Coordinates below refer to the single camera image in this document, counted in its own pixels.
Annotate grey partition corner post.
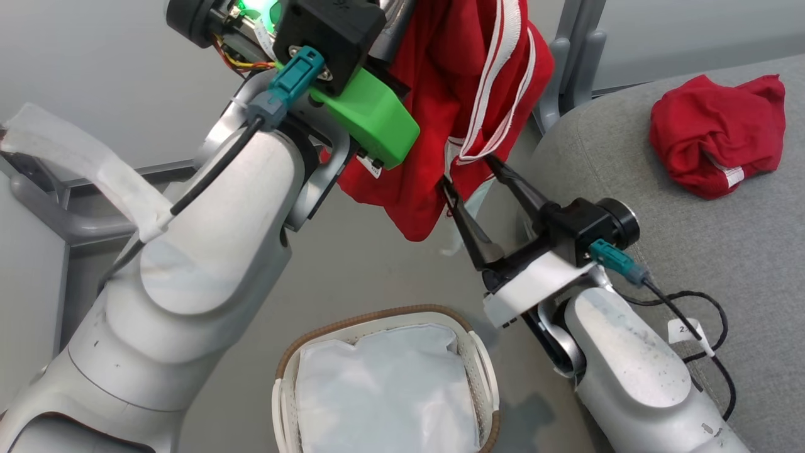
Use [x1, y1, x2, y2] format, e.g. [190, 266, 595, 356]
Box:
[533, 0, 608, 136]

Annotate left arm black cable teal plug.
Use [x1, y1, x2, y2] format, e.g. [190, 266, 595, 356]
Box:
[97, 45, 326, 290]

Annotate white laundry basket brown rim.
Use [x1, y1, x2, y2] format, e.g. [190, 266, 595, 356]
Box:
[272, 305, 501, 453]

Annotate grey fabric sofa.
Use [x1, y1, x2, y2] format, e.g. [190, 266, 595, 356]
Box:
[516, 53, 805, 453]

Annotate red jersey with print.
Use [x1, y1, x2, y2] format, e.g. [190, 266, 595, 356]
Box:
[650, 74, 787, 201]

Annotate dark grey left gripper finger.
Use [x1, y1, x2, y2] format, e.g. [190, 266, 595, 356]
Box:
[376, 0, 417, 62]

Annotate small white cable label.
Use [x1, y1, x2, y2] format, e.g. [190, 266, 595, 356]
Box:
[667, 317, 716, 357]

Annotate grey metal partition foot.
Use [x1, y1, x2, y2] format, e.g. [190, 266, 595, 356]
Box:
[0, 151, 148, 247]

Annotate right arm black cable teal plug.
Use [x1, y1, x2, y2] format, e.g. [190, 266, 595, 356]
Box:
[589, 239, 738, 422]

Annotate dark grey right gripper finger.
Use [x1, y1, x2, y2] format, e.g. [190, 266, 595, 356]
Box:
[483, 154, 552, 222]
[439, 177, 506, 272]

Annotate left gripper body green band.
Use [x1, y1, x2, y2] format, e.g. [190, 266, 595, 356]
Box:
[165, 0, 421, 172]

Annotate red garment white striped trim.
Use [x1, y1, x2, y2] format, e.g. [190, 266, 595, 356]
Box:
[321, 0, 555, 255]

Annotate arm black cable teal plug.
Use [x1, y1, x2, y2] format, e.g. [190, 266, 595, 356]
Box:
[589, 239, 738, 422]
[97, 45, 326, 290]

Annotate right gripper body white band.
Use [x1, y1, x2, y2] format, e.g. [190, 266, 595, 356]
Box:
[481, 198, 641, 329]

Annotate white basket liner cloth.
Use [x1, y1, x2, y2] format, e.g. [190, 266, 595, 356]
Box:
[294, 323, 482, 453]

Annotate white fabric tape strip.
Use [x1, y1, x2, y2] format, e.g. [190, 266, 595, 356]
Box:
[0, 103, 175, 243]

